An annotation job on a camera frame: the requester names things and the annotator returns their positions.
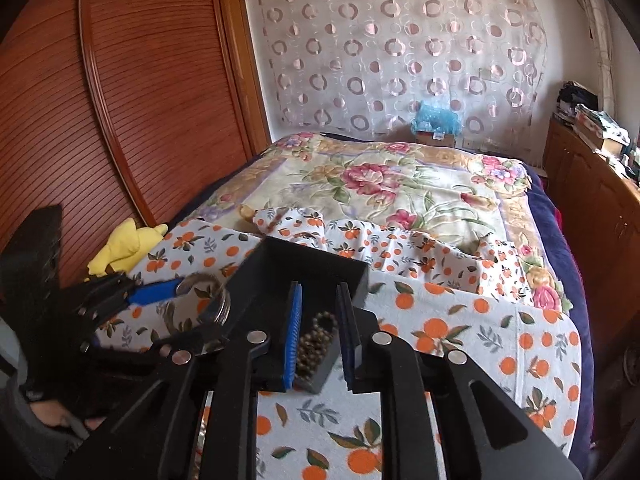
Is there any green jade bangle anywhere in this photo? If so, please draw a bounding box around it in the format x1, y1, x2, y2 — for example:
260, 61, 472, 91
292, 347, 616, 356
175, 272, 231, 326

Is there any black square jewelry box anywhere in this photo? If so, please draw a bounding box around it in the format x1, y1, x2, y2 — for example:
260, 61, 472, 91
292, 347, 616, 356
222, 237, 369, 394

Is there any small dark bead necklace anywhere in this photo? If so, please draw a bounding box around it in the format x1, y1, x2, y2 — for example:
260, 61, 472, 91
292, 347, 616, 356
294, 310, 340, 382

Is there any yellow plush toy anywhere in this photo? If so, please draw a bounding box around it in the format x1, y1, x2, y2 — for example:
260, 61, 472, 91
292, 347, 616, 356
87, 218, 168, 278

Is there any dark blue blanket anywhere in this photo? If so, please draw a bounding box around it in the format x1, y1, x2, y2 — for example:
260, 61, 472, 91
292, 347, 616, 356
524, 165, 594, 478

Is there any orange print bed sheet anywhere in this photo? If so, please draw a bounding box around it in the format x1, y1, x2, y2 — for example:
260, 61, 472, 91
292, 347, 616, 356
98, 219, 582, 456

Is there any floral quilt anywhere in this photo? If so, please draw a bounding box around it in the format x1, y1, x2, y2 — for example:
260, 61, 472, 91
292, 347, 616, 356
194, 133, 572, 312

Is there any wooden side cabinet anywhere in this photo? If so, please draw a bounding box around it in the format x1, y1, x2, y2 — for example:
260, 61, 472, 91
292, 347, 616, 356
544, 119, 639, 359

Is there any pink circle sheer curtain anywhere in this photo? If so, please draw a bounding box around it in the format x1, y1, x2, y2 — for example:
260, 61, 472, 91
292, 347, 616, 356
246, 0, 547, 148

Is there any blue bubble wrap bundle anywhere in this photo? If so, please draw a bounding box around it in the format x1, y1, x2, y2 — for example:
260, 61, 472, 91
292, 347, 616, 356
411, 101, 461, 136

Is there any pile of clothes and books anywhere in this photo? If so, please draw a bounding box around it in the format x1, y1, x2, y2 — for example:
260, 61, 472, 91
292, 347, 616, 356
553, 80, 630, 158

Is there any beige window drape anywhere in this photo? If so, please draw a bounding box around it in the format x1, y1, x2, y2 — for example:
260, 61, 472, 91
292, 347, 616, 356
577, 0, 616, 117

